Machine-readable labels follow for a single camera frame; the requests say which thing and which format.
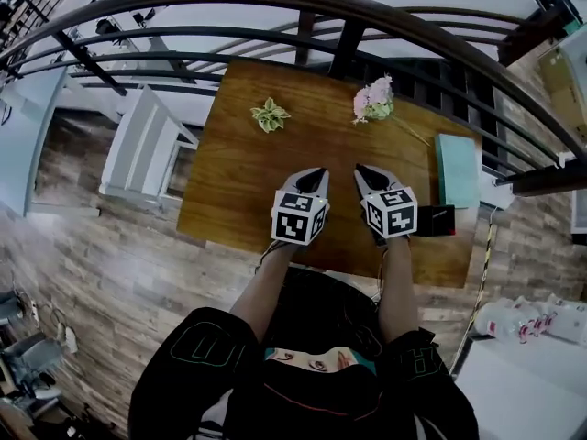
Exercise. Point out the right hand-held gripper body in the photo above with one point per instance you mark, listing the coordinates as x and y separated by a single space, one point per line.
392 213

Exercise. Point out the pale blue desk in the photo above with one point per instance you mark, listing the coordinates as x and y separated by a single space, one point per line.
23 154

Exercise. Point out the person's black printed shirt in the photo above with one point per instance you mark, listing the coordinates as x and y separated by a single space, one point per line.
316 401

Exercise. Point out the white rectangular box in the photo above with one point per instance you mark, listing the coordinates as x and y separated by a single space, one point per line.
497 193

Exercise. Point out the black square pen holder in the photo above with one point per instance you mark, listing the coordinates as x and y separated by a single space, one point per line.
431 227

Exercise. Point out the yellow black striped floor strip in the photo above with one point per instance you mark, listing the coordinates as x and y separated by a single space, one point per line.
489 245

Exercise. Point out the small green potted plant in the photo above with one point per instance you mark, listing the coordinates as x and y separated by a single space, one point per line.
270 115

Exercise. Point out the person's right forearm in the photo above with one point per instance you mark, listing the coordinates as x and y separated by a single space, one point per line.
398 291

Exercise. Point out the brown cardboard box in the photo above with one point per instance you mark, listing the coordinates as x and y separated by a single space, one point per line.
564 90

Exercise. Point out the person's left forearm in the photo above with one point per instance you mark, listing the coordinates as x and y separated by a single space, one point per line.
266 291

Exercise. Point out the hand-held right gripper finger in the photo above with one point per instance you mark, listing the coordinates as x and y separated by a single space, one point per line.
390 179
363 183

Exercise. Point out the white slatted chair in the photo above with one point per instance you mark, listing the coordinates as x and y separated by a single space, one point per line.
137 154

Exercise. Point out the pink artificial flower bouquet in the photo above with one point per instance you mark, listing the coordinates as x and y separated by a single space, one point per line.
373 101

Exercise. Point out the teal book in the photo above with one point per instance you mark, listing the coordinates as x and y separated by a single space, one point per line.
458 172

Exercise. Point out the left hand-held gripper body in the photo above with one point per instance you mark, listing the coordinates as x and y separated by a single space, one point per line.
298 220

